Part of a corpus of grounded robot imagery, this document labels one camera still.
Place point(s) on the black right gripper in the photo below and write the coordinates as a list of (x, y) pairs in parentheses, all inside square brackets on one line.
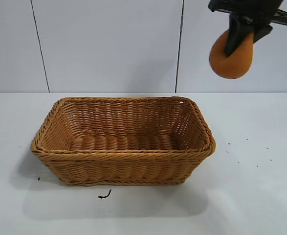
[(250, 8)]

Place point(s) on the knobbly orange fruit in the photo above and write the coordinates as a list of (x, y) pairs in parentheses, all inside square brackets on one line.
[(231, 68)]

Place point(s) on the brown woven wicker basket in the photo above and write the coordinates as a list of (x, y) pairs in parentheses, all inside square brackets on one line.
[(123, 161)]

